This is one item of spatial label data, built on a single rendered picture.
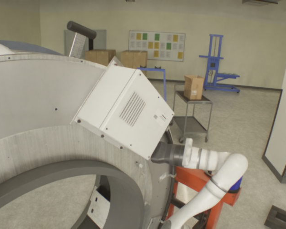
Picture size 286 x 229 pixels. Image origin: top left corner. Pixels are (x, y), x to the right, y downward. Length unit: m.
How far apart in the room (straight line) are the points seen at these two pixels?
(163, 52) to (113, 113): 8.81
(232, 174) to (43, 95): 0.58
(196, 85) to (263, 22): 6.92
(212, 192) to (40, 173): 0.51
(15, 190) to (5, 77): 0.26
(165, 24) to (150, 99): 8.75
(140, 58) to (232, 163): 6.22
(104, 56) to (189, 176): 5.79
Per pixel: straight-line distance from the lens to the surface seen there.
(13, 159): 0.57
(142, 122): 0.59
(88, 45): 9.74
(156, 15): 9.33
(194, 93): 4.00
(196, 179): 1.59
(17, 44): 0.96
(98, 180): 1.39
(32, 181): 0.55
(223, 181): 0.70
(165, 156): 0.71
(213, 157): 0.69
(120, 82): 0.54
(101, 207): 1.26
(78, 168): 0.60
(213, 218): 1.71
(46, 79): 0.53
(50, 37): 10.53
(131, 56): 6.76
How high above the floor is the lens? 1.89
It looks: 21 degrees down
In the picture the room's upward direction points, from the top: 3 degrees clockwise
